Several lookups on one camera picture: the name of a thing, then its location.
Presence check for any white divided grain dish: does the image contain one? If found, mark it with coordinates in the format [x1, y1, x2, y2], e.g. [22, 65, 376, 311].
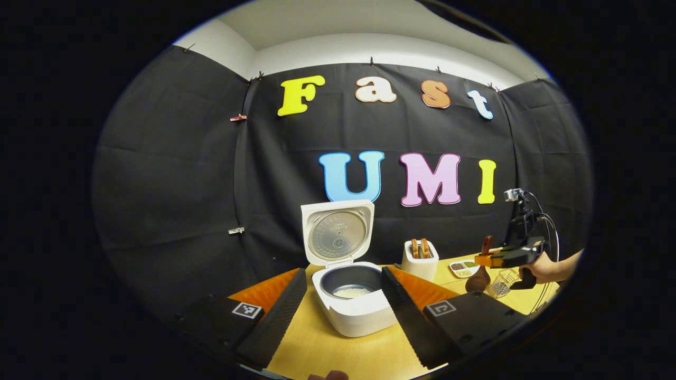
[449, 260, 480, 279]

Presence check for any row of black clips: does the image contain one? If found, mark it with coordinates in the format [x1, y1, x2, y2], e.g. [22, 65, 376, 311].
[183, 43, 541, 96]

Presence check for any brown wooden spoon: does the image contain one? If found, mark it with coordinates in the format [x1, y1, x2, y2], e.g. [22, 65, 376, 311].
[465, 235, 493, 294]

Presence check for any white rice cooker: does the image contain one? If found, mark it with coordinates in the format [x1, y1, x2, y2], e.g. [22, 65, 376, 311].
[301, 199, 399, 338]

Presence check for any clear wire chopstick holder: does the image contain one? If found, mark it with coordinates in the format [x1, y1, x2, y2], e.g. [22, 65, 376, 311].
[487, 268, 519, 299]

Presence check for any white toaster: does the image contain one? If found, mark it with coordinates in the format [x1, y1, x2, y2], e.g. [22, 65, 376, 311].
[401, 239, 440, 282]

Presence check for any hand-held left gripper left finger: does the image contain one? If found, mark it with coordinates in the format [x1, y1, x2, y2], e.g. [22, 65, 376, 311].
[174, 268, 308, 370]

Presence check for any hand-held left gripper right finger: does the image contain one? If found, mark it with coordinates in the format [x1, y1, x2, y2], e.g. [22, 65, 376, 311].
[380, 265, 529, 370]

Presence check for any black backdrop cloth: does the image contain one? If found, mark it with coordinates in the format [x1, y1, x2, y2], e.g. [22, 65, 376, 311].
[92, 45, 595, 328]

